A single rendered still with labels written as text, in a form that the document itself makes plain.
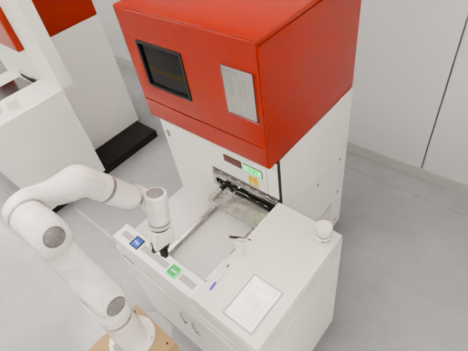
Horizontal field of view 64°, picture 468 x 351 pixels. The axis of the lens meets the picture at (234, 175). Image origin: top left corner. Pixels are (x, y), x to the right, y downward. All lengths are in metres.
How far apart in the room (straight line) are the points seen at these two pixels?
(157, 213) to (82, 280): 0.33
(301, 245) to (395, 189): 1.71
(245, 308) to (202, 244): 0.50
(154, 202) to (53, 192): 0.37
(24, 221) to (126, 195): 0.31
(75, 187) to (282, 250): 0.94
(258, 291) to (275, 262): 0.15
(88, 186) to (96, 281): 0.33
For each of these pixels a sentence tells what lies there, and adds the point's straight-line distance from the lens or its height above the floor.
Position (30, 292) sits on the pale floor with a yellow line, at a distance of 3.30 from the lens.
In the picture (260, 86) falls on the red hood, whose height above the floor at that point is 1.64.
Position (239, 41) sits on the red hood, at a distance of 1.34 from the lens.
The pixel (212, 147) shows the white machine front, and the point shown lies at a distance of 1.94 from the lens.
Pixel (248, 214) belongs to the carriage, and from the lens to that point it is 1.93.
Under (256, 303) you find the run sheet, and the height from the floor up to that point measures 0.97.
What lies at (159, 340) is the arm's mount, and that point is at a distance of 1.67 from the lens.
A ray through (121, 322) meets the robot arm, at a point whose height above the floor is 1.11.
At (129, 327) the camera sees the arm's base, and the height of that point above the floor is 1.05.
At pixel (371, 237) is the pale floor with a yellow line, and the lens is 2.95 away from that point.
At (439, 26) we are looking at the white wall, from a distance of 2.74.
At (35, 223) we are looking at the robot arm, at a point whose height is 1.70.
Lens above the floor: 2.38
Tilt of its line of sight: 45 degrees down
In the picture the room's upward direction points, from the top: 11 degrees counter-clockwise
